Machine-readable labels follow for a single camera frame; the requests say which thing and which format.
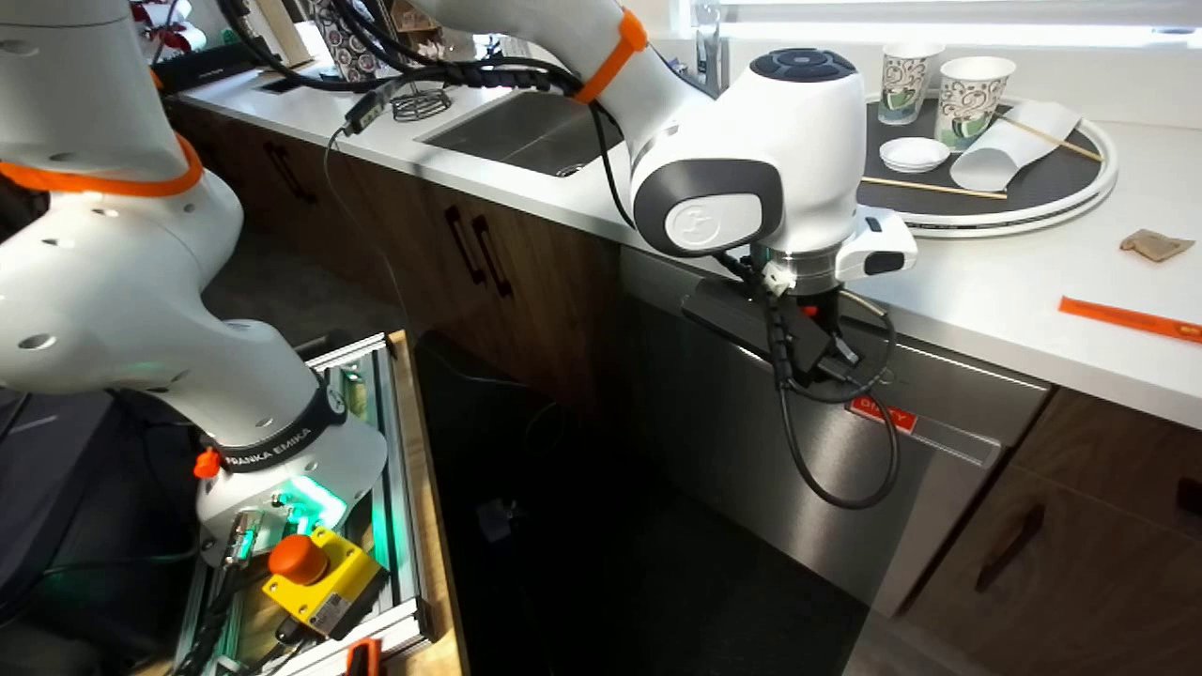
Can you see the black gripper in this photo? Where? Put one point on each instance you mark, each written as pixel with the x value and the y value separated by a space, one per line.
pixel 810 329

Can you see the stainless steel dishwasher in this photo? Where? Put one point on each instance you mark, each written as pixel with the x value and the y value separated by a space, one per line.
pixel 753 452

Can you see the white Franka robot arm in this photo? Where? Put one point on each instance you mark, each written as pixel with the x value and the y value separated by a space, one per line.
pixel 112 285

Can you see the red dirty sign magnet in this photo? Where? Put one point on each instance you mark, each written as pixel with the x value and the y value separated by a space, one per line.
pixel 892 419

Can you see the wooden chopstick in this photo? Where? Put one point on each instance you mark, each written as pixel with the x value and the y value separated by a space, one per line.
pixel 940 190
pixel 1055 141

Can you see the small white bowl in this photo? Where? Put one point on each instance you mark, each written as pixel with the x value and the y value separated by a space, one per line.
pixel 915 155

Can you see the round white-rimmed dark tray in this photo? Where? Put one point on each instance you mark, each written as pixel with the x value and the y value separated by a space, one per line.
pixel 1063 190

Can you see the orange ruler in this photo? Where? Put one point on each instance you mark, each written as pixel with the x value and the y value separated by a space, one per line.
pixel 1129 319

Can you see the slim patterned paper cup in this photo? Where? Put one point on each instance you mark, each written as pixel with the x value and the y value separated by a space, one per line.
pixel 906 87

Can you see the wide patterned paper cup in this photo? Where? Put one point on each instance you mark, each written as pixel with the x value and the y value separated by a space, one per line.
pixel 971 105

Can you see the wooden drawer cabinet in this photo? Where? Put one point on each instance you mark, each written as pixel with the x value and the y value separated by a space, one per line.
pixel 1102 537

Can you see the brown paper scrap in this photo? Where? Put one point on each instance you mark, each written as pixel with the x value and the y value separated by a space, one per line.
pixel 1153 244

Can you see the metal soap dispenser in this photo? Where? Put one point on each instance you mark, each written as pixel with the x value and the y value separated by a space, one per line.
pixel 710 50

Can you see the steel kitchen sink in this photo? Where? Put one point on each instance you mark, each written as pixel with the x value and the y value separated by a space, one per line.
pixel 513 132

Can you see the wooden board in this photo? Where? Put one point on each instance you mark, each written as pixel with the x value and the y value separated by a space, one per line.
pixel 433 537

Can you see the wooden sink cabinet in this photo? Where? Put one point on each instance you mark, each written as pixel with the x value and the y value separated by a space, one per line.
pixel 378 239

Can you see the orange clamp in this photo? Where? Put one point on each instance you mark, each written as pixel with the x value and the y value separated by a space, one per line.
pixel 362 659

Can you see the yellow emergency stop box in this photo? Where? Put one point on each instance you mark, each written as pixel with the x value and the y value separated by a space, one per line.
pixel 320 587

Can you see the patterned cloth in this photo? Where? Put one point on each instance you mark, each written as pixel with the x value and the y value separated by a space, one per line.
pixel 328 37

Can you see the black flat device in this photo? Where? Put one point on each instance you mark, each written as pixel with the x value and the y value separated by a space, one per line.
pixel 286 85

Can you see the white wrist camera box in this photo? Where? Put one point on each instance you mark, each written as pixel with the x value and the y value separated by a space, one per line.
pixel 879 244

